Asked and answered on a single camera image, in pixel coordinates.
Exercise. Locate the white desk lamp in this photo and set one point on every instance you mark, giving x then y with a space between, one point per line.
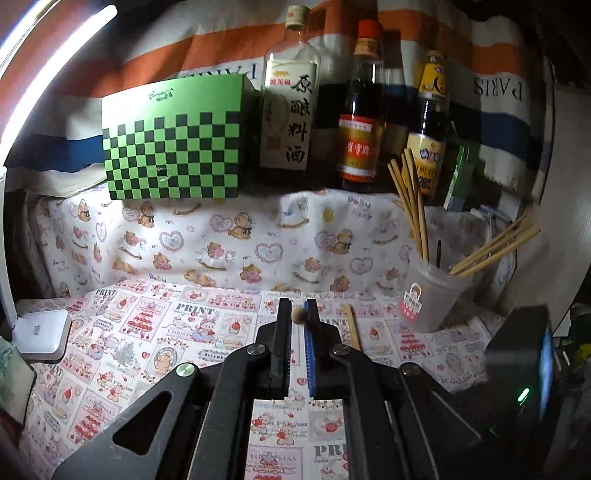
41 334

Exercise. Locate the dark yellow-labelled sauce bottle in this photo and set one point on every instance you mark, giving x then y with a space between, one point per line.
427 115

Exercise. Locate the green tissue pack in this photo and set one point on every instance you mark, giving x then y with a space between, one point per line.
14 378

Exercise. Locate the dark red-capped vinegar bottle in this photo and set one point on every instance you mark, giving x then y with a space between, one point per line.
360 138

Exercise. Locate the bear print cloth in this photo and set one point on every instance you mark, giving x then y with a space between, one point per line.
277 230

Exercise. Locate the single tan chopstick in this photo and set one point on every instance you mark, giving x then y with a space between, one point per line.
298 317
352 327

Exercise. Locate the green checkered box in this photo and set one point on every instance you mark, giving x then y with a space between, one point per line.
184 97

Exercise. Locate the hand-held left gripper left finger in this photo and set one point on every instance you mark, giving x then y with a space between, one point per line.
281 350

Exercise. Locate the small green carton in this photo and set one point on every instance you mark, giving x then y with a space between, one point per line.
461 175

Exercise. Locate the strawberry print tablecloth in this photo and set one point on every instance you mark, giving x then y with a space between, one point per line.
184 332

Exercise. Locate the orange white blue striped cloth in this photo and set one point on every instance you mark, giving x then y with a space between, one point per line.
207 46

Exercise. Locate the translucent plastic cup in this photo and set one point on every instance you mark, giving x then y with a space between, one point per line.
434 304

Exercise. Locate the bunch of wooden chopsticks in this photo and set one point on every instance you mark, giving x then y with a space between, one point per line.
501 248

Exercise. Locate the clear cooking wine bottle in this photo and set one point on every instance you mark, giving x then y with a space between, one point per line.
288 115

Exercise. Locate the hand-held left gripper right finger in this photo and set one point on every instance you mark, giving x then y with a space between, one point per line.
310 364

